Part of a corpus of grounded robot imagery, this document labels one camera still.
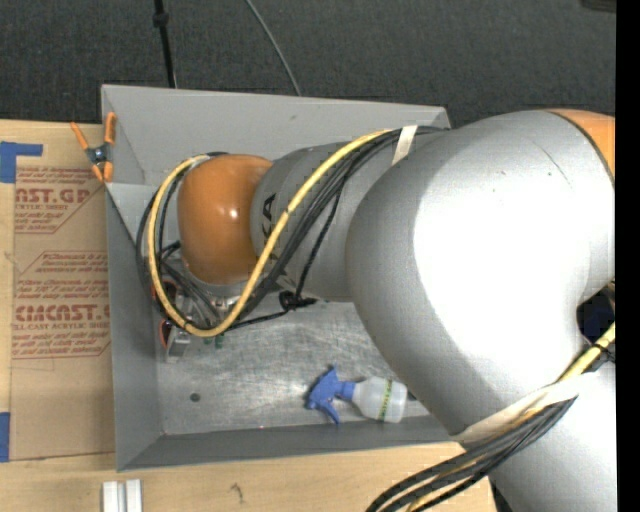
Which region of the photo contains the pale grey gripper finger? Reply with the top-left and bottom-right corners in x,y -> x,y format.
165,326 -> 193,364

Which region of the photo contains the grey metal bin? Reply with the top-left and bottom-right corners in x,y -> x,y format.
99,83 -> 454,473

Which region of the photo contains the brown cardboard board red print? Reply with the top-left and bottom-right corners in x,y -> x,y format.
0,118 -> 118,463

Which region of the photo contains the blue-headed clear spray bottle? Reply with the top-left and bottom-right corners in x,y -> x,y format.
304,364 -> 410,425

